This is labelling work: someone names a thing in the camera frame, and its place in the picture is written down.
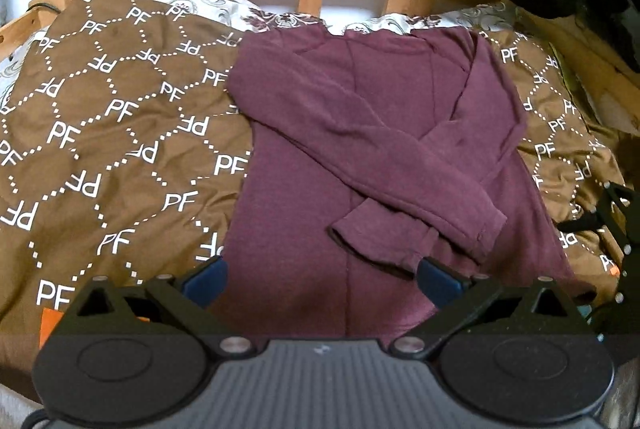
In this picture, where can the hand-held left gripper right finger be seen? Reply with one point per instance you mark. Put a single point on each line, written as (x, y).
(442, 281)

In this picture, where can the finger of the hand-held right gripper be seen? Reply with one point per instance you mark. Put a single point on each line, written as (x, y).
(622, 219)
(622, 319)

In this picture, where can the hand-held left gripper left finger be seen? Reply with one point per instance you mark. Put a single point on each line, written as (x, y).
(205, 283)

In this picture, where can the maroon long-sleeve shirt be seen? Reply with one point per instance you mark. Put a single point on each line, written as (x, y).
(360, 119)

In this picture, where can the white fleece blanket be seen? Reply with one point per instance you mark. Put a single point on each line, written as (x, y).
(625, 389)

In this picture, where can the brown patterned blanket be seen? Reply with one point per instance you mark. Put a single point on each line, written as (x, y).
(110, 134)

